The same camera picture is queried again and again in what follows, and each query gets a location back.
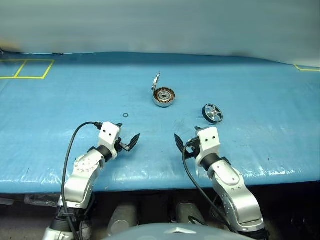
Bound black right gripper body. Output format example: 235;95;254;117
184;136;201;160

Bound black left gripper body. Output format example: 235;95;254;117
114;136;131;154

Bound small black spoked wheel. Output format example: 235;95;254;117
201;103;224;124

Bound silver motor stator copper windings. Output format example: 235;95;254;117
152;86;176;109

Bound blue plastic table cover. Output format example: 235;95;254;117
0;51;320;195

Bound grey rounded cylinder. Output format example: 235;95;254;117
107;203;138;237
175;202;207;226

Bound grey robot torso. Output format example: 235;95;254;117
104;222;241;240

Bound crumpled clear plastic bag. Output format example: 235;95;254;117
23;193;62;208

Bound yellow tape double square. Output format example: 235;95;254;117
0;59;55;80

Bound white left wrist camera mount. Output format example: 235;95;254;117
97;121;122;161

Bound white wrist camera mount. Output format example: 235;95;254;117
195;126;222;166
97;121;122;161

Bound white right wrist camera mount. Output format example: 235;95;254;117
195;126;222;166

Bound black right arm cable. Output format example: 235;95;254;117
181;144;241;235

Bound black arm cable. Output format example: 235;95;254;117
61;121;103;240
181;144;241;235

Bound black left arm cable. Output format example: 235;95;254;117
61;121;103;240

